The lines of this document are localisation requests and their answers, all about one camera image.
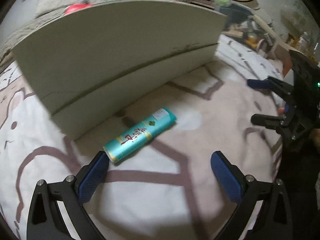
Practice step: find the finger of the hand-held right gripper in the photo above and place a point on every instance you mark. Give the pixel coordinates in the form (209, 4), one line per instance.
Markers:
(265, 120)
(257, 83)

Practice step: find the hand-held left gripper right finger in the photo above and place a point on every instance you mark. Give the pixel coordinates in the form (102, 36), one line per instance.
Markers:
(226, 180)

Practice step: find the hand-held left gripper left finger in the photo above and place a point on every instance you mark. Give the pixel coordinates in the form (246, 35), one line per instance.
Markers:
(93, 177)

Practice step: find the teal cylindrical tube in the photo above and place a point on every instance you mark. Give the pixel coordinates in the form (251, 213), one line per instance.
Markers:
(140, 136)

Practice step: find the white cardboard box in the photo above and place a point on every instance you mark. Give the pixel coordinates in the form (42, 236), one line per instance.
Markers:
(112, 55)

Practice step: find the red packet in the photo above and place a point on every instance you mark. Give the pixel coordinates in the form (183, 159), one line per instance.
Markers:
(75, 8)

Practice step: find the cream wooden roller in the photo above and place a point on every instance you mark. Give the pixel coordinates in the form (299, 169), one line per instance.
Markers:
(265, 27)

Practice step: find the clear plastic bin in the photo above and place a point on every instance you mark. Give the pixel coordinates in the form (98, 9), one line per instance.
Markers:
(237, 30)

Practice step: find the bunny printed blanket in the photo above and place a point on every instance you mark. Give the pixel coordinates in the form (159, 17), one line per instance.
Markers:
(150, 192)

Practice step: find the dark grey cloth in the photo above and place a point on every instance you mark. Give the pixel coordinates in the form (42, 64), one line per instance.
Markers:
(235, 12)

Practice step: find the cream visor cap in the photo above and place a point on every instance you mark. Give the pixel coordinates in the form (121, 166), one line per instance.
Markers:
(253, 2)

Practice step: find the small fluffy beige pillow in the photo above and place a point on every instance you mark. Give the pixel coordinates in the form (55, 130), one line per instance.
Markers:
(57, 0)

